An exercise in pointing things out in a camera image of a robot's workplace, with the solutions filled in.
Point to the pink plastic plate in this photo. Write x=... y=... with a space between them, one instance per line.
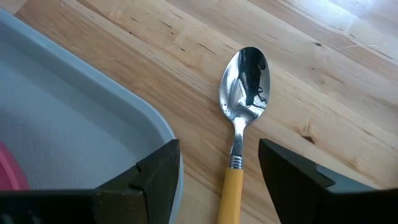
x=11 y=174

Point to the grey plastic tray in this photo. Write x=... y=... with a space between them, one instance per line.
x=62 y=118

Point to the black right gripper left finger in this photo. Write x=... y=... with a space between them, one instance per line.
x=124 y=205

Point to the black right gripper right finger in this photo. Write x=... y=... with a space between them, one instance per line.
x=311 y=196

